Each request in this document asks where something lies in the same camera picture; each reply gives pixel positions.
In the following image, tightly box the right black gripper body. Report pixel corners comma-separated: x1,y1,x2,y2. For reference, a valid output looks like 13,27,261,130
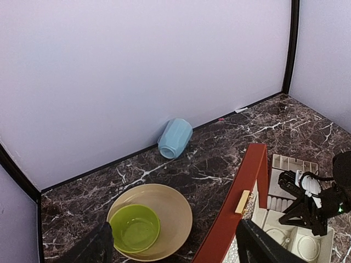
312,151,350,236

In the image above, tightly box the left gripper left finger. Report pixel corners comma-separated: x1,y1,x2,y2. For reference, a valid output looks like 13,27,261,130
61,222,114,262

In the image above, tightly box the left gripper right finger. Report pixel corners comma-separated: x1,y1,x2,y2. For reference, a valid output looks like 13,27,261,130
235,219,305,263

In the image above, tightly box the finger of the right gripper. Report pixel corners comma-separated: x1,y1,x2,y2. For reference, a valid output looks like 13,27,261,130
279,195,314,227

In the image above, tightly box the small red jewelry tray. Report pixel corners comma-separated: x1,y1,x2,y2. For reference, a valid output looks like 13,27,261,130
267,154,319,212

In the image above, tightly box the white bangle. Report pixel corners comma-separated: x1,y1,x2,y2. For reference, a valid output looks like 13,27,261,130
297,236,320,257

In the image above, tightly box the large red jewelry box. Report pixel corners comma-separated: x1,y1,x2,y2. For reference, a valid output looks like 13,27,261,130
193,144,334,262

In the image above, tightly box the green bowl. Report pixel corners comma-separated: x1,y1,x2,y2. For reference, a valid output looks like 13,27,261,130
107,204,161,254

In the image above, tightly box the beige plate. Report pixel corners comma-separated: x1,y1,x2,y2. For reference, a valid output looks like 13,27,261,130
106,184,193,262

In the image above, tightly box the light blue faceted cup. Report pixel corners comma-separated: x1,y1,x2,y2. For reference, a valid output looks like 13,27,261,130
157,118,193,159

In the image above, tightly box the silver bracelet in box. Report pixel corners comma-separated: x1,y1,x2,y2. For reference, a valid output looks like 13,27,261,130
264,227,291,247

